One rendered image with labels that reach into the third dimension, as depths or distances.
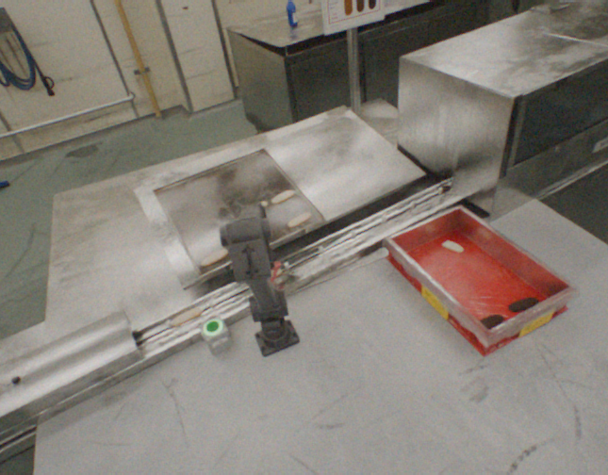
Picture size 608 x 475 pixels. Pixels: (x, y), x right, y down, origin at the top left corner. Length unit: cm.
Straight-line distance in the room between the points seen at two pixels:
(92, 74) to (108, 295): 344
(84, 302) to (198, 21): 345
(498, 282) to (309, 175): 82
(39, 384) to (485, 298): 129
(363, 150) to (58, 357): 135
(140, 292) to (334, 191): 81
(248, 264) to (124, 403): 64
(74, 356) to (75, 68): 374
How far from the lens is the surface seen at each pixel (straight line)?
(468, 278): 152
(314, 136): 202
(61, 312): 176
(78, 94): 495
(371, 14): 237
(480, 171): 167
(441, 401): 125
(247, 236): 92
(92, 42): 486
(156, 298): 162
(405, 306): 142
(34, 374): 147
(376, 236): 159
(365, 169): 185
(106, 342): 143
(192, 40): 473
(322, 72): 329
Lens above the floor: 190
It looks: 40 degrees down
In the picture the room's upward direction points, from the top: 8 degrees counter-clockwise
